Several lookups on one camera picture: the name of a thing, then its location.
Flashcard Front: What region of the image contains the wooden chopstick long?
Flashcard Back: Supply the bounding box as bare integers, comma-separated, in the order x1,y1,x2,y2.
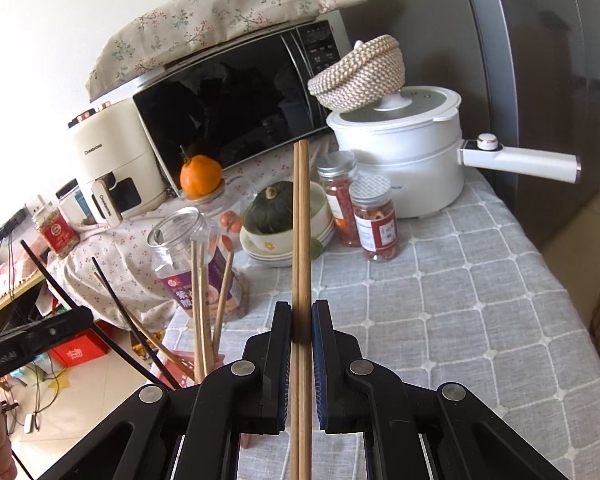
96,270,183,370

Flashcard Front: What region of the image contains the white electric cooking pot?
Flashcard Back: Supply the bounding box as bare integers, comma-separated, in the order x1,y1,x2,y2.
327,86,581,218

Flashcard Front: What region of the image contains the floral cloth cover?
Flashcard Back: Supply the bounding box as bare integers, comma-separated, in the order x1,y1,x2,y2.
86,0,366,102

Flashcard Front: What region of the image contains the black chopstick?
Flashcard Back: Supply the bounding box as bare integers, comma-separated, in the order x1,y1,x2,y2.
92,257,188,390
19,238,169,391

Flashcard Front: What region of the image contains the black microwave oven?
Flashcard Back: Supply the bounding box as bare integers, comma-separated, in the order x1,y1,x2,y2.
133,21,340,193

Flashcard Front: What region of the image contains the red label snack jar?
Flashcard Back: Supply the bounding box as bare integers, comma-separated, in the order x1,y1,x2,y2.
32,203,80,259

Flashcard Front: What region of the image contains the dark green pumpkin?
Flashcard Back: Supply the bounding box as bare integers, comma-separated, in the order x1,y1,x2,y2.
244,181,294,235

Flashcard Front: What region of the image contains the orange tangerine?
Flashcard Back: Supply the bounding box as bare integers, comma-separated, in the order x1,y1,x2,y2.
180,146,223,200

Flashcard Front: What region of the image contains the spice jar white lid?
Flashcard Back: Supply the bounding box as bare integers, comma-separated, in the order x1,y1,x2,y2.
349,174,399,262

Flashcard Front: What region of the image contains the clear container black lid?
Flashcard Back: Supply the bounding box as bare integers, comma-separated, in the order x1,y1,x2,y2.
55,179,95,228

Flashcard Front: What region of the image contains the woven rope basket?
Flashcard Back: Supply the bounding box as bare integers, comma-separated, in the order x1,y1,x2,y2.
308,35,405,113

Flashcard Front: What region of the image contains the floral cloth drape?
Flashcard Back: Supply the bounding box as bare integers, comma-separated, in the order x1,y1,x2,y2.
47,129,337,330

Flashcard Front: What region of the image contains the bamboo chopsticks pair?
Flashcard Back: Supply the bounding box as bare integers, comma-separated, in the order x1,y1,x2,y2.
290,140,313,479

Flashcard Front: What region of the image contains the clear jar purple label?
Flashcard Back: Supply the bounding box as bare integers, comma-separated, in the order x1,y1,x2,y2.
147,206,228,320

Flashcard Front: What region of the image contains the red gift box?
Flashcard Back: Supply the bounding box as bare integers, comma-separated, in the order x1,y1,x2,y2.
48,330,109,367

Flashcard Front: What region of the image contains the grey checked tablecloth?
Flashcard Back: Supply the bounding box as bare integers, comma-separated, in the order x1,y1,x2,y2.
149,167,600,480

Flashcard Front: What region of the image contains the wooden chopstick crossed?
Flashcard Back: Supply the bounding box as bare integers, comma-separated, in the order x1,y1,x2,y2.
198,243,214,378

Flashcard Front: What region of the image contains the spice jar silver lid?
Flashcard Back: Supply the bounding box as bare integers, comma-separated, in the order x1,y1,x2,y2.
316,151,360,247

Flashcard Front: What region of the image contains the white air fryer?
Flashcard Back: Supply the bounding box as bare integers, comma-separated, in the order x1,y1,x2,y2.
69,99,168,226

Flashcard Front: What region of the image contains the grey refrigerator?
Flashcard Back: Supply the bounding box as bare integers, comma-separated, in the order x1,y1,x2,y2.
319,0,600,246

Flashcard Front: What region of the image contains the wooden low shelf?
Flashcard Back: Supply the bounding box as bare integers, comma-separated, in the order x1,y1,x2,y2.
0,271,44,312

